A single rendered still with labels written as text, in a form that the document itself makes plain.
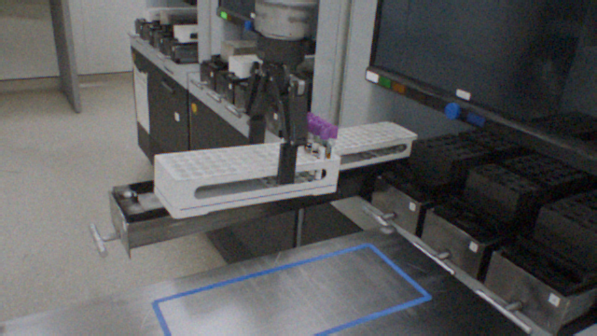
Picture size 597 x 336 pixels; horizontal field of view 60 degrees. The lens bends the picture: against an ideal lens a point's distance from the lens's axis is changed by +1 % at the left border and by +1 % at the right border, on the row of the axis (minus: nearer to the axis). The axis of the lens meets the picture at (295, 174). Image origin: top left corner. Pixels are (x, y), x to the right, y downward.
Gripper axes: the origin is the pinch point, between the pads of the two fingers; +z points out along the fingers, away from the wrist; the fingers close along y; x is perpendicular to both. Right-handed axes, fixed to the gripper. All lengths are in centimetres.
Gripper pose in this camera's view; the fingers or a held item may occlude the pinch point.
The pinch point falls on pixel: (270, 158)
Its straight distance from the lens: 86.9
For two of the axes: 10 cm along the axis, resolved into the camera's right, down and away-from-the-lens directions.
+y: 5.2, 4.0, -7.6
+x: 8.5, -1.2, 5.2
